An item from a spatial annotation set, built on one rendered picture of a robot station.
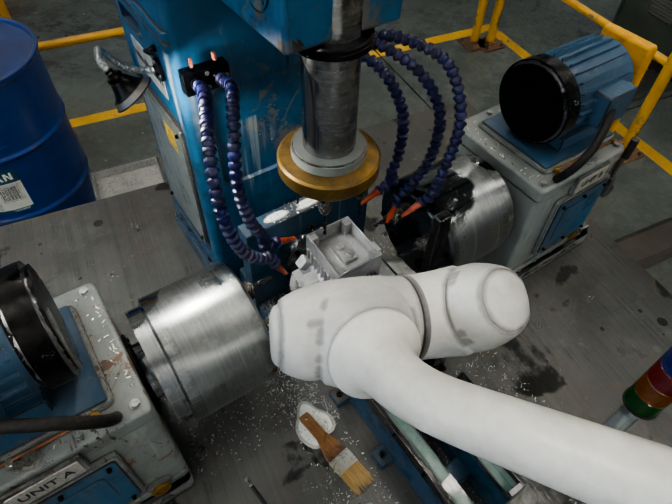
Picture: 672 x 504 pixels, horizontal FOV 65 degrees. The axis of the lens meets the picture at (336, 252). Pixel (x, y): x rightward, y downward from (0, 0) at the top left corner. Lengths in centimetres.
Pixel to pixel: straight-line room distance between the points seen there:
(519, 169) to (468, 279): 68
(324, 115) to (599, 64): 65
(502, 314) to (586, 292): 97
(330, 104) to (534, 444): 55
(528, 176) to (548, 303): 40
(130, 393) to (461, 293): 53
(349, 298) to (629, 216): 264
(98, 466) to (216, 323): 27
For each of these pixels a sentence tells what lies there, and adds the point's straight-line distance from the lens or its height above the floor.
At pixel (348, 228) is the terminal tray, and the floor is 113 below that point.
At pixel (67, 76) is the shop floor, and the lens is 396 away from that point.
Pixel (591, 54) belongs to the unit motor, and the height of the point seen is 135.
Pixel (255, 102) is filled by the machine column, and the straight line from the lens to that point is 104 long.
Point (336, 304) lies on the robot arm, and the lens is 54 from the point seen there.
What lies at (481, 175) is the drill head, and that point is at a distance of 120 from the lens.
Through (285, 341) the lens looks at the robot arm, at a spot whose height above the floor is 145.
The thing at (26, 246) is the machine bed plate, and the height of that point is 80.
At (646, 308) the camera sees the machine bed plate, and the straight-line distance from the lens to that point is 160.
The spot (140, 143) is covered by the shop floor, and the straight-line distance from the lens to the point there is 323.
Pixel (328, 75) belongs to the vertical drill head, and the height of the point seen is 151.
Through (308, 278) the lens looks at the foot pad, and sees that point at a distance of 106.
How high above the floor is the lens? 192
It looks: 50 degrees down
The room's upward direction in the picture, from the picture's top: 2 degrees clockwise
